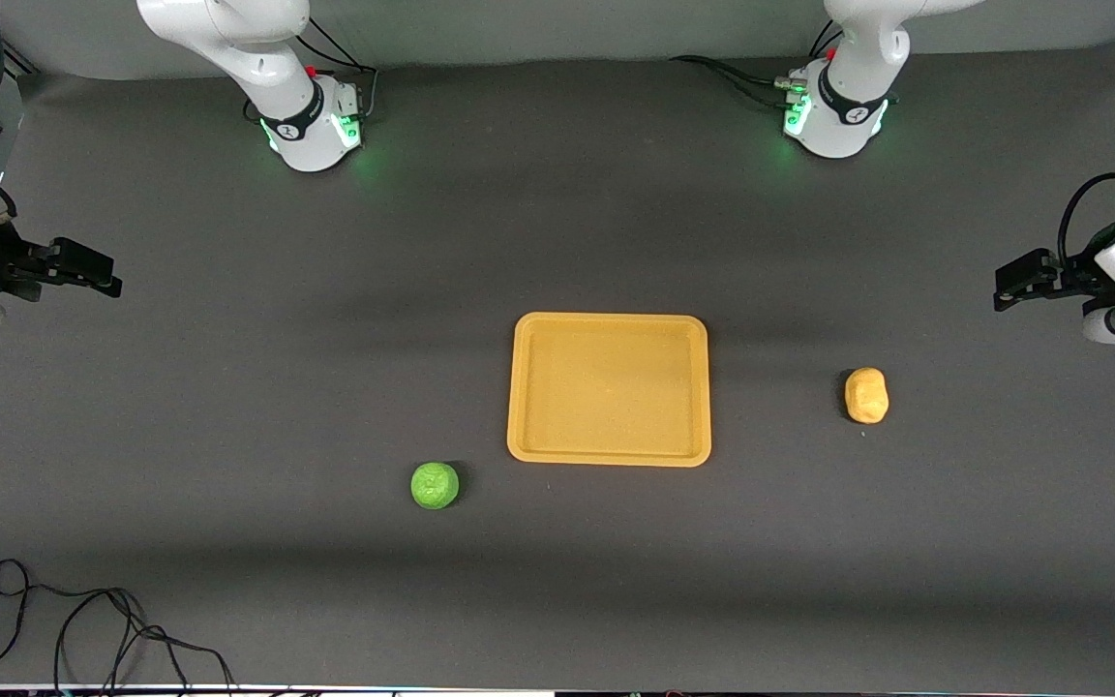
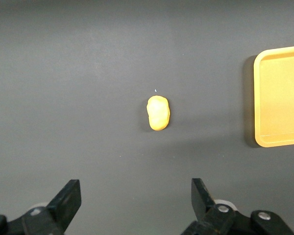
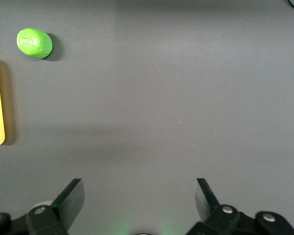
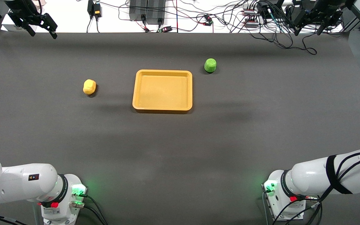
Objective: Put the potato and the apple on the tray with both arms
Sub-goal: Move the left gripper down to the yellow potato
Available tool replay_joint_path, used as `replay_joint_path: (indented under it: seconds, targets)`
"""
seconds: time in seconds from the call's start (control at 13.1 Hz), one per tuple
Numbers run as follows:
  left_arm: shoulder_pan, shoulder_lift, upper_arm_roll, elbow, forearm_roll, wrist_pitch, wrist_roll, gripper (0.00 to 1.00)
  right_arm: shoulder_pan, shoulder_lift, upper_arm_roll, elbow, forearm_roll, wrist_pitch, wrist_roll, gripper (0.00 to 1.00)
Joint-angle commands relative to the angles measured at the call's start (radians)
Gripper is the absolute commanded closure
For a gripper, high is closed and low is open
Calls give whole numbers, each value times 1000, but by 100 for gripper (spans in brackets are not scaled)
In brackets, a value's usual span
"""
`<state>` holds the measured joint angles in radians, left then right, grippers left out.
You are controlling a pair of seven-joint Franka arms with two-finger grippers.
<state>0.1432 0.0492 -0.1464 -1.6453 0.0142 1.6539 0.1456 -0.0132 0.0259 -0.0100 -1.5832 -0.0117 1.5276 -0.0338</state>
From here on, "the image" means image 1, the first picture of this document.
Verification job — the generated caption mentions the yellow potato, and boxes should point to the yellow potato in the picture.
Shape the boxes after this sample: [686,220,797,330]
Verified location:
[845,367,889,425]

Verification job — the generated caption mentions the green apple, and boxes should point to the green apple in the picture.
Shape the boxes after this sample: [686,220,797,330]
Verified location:
[410,462,460,510]

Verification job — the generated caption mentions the yellow rectangular plastic tray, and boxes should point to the yellow rectangular plastic tray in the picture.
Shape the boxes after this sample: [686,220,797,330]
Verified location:
[506,312,712,469]

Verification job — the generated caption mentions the dark grey table mat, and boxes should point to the dark grey table mat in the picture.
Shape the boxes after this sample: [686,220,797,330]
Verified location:
[0,34,1115,694]

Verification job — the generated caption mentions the loose thin black cable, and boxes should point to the loose thin black cable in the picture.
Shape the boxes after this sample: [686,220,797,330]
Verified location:
[0,559,239,697]

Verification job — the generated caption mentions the black left arm base cables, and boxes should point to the black left arm base cables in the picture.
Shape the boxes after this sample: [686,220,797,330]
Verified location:
[669,19,844,109]

